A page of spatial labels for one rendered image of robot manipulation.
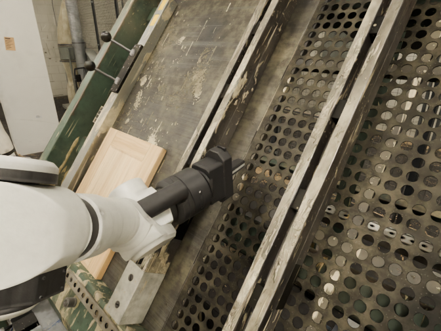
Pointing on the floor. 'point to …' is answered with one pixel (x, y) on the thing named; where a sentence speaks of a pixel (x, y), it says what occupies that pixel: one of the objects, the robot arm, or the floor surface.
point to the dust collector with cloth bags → (71, 54)
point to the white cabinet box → (25, 79)
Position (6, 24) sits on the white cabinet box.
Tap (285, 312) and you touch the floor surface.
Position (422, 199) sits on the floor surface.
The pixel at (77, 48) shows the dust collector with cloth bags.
